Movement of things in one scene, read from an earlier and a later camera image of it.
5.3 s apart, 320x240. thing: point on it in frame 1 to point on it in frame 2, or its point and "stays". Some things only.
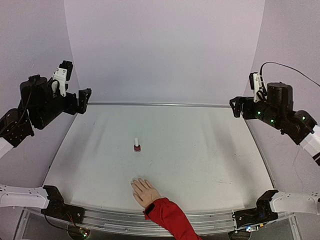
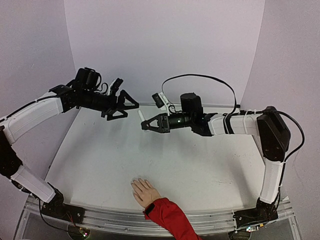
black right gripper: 240,107 to 164,122
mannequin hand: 143,191 stays
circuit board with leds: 78,232 stays
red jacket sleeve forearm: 173,217 stays
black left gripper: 74,107 to 114,107
